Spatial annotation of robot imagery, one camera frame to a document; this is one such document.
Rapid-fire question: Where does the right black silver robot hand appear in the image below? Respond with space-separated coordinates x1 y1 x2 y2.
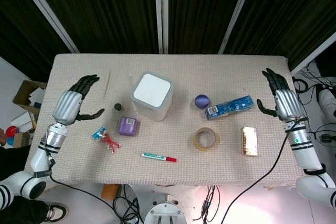
256 68 303 123

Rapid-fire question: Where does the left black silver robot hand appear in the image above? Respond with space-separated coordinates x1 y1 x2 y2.
51 74 106 126

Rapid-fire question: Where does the purple box with barcode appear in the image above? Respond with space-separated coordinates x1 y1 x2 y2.
117 116 140 137

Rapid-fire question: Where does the white plastic box lid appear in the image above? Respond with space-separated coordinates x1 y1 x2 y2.
132 73 173 108

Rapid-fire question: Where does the white square container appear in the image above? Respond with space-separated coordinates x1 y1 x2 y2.
130 71 174 122

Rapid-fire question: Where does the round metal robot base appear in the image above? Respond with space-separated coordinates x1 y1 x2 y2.
143 192 187 224

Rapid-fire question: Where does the white shoe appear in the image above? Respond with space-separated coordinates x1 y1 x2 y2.
318 87 336 120

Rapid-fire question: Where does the blue candy wrapper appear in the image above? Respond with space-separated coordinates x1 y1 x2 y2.
91 126 107 141

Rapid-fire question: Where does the open cardboard box with papers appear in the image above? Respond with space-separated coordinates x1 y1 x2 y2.
12 79 48 116

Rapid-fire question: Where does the gold foil box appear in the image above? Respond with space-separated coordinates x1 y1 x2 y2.
240 126 259 156

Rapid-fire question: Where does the small cardboard box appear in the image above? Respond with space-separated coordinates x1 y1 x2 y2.
13 132 33 148

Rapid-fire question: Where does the red white candy wrapper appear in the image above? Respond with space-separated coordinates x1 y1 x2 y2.
101 133 122 154

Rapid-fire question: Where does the blue tissue pack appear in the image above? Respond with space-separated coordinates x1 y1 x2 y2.
204 94 255 121

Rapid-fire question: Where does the red disc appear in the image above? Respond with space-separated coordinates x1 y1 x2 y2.
5 126 19 138

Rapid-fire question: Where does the beige woven tablecloth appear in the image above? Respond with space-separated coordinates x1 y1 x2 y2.
24 53 307 189

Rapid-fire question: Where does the purple ball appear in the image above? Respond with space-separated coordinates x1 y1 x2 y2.
194 94 211 110

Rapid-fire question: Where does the dark pleated curtain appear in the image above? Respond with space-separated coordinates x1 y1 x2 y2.
27 0 160 54
227 0 336 70
0 0 72 83
167 0 251 54

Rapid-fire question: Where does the orange box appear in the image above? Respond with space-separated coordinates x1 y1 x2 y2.
101 184 119 200

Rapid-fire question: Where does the brown tape roll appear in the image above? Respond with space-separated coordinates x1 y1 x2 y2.
193 127 217 151

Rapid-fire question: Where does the green white marker red cap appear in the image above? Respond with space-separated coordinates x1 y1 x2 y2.
141 152 177 163

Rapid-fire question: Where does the black white sneaker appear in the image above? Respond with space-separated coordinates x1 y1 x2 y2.
43 204 68 222

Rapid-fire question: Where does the black trouser leg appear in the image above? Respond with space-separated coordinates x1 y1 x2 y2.
0 145 50 224

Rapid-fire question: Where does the black floor cable tangle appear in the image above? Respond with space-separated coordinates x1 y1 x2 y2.
291 61 336 145

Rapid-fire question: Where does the white frame post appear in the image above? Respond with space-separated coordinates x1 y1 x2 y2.
290 31 336 77
153 0 169 54
12 0 80 54
217 0 258 55

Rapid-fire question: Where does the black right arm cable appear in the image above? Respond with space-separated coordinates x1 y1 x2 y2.
220 118 308 224

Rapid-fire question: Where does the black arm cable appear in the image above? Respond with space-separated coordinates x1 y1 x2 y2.
220 118 308 224
41 142 144 224

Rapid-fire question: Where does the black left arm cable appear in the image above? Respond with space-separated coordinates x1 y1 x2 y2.
41 142 144 224

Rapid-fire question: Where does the black cable bundle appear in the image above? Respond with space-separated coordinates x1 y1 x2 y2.
193 185 221 222
112 184 145 224

